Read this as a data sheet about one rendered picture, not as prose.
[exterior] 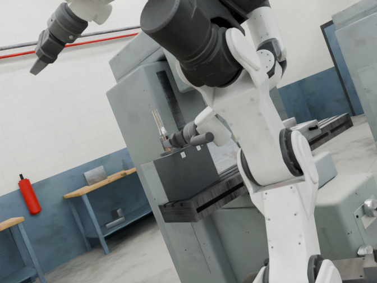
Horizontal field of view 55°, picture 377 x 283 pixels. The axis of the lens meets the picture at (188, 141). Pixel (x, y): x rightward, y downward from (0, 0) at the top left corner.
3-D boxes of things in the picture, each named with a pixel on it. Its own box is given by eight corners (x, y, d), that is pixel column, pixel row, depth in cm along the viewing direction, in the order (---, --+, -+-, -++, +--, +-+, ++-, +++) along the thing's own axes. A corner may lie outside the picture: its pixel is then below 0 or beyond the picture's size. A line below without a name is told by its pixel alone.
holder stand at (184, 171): (220, 178, 158) (203, 136, 157) (188, 199, 142) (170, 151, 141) (201, 183, 167) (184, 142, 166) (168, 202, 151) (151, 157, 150)
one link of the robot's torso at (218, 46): (221, 50, 81) (217, 10, 86) (174, 73, 88) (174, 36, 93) (249, 77, 90) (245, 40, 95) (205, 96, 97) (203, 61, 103)
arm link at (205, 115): (193, 118, 124) (223, 92, 120) (211, 136, 127) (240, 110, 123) (193, 125, 118) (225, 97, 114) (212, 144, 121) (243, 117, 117)
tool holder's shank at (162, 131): (160, 137, 149) (150, 112, 148) (162, 136, 152) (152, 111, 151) (166, 135, 148) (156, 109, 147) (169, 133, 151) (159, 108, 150)
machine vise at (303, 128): (322, 132, 175) (313, 111, 175) (303, 142, 167) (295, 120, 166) (269, 144, 204) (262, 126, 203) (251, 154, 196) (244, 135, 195)
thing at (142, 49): (217, 33, 191) (203, -2, 190) (184, 40, 177) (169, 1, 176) (145, 82, 255) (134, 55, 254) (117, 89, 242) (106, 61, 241)
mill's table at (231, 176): (354, 125, 209) (349, 112, 209) (196, 222, 136) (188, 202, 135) (319, 133, 228) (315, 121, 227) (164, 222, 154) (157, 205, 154)
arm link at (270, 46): (297, 75, 118) (276, 18, 124) (289, 62, 106) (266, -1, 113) (264, 89, 122) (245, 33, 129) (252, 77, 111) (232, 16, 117)
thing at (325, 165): (339, 173, 170) (330, 150, 169) (297, 205, 149) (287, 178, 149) (261, 183, 210) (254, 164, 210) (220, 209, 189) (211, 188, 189)
